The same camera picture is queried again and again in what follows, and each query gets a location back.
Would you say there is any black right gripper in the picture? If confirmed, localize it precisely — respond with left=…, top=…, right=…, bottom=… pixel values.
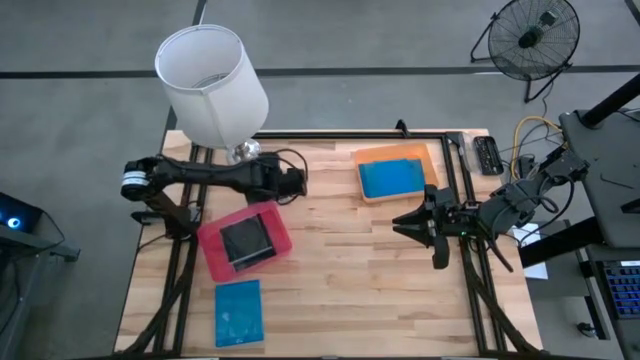
left=392, top=184, right=482, bottom=270

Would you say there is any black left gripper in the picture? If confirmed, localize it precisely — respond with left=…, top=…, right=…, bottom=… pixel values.
left=249, top=152, right=309, bottom=205

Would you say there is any blue jewel case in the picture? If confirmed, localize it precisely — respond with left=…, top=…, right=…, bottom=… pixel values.
left=214, top=278, right=266, bottom=348
left=357, top=157, right=427, bottom=200

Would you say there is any pink translucent plastic bin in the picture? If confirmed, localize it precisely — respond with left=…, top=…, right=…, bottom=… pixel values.
left=197, top=200, right=294, bottom=284

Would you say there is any orange translucent plastic bin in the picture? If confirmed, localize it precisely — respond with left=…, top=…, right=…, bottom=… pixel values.
left=353, top=142, right=440, bottom=204

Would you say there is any white shade table lamp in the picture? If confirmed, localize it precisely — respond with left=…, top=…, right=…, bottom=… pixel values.
left=154, top=23, right=270, bottom=174

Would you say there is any white paper sheet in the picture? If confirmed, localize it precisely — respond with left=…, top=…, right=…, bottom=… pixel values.
left=512, top=222, right=550, bottom=280

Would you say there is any black stand beam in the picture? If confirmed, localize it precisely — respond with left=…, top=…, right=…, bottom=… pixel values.
left=518, top=217, right=604, bottom=269

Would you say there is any grey side desk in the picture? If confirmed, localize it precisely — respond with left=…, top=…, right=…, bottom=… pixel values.
left=558, top=107, right=640, bottom=249

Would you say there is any backlit black keyboard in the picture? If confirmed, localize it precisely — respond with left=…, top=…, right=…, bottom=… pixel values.
left=602, top=259, right=640, bottom=321

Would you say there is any black floor fan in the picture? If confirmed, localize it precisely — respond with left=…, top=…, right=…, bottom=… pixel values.
left=469, top=0, right=582, bottom=104

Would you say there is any grey equipment stand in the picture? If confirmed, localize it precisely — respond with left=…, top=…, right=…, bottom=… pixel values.
left=0, top=209, right=81, bottom=360

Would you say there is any computer case with blue light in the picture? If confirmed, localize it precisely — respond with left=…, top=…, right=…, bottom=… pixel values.
left=0, top=192, right=44, bottom=236

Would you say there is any black aluminium table frame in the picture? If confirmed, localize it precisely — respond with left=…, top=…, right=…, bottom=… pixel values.
left=114, top=130, right=544, bottom=359

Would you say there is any yellow cable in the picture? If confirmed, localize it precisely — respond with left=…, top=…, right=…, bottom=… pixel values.
left=509, top=115, right=565, bottom=184

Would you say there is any black diagonal stand post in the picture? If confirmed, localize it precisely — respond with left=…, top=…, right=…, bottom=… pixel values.
left=579, top=73, right=640, bottom=129

